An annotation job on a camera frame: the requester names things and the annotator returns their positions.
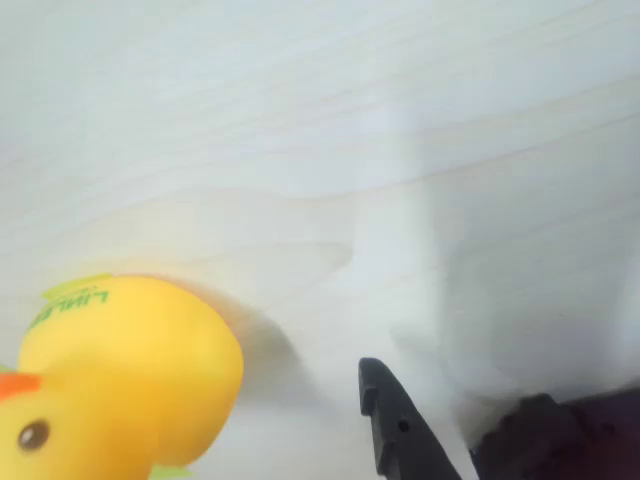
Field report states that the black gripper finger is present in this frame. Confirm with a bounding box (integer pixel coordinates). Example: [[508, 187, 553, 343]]
[[357, 356, 464, 480]]

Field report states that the yellow rubber duck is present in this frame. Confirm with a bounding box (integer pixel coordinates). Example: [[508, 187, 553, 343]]
[[0, 273, 245, 480]]

